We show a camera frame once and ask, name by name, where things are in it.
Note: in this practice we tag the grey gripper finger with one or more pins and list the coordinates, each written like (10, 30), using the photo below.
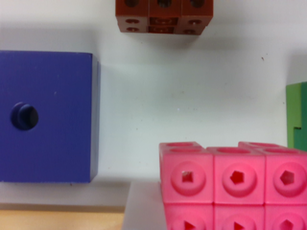
(144, 208)

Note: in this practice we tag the brown snap cube block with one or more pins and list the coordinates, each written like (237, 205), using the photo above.
(175, 17)

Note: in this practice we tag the blue square block with hole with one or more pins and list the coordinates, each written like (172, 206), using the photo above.
(49, 114)

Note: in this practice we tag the green wooden block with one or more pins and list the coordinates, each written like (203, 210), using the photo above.
(296, 101)

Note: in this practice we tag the pink snap cube flower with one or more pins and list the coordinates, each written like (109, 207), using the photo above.
(253, 186)

